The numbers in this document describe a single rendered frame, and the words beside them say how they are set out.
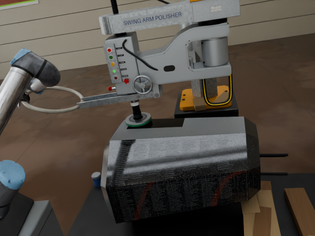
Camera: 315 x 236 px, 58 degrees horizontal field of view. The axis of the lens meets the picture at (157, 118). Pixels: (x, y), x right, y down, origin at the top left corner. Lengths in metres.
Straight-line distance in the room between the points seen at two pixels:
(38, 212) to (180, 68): 1.29
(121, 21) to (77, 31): 6.56
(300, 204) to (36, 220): 1.97
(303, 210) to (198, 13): 1.71
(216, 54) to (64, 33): 6.97
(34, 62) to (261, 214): 1.84
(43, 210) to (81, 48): 7.16
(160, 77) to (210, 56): 0.38
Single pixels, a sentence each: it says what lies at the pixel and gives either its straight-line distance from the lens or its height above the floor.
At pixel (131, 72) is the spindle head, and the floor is 1.33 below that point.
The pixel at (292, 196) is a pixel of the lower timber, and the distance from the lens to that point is 2.74.
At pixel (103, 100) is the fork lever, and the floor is 1.12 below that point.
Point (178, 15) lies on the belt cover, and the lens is 2.01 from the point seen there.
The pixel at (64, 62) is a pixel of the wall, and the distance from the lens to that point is 8.92.
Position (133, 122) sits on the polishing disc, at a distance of 2.31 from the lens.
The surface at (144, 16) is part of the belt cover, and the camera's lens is 2.03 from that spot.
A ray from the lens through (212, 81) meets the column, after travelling 2.85.
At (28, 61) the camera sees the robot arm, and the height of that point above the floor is 1.63.
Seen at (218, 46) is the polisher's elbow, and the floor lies 1.43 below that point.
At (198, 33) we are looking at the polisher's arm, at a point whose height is 1.53.
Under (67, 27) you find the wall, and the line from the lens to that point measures 8.66.
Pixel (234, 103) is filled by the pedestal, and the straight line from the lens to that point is 2.84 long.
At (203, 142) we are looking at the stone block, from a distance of 2.05.
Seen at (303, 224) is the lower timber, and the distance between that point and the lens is 2.53.
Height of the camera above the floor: 1.89
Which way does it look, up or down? 25 degrees down
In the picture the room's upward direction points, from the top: 10 degrees counter-clockwise
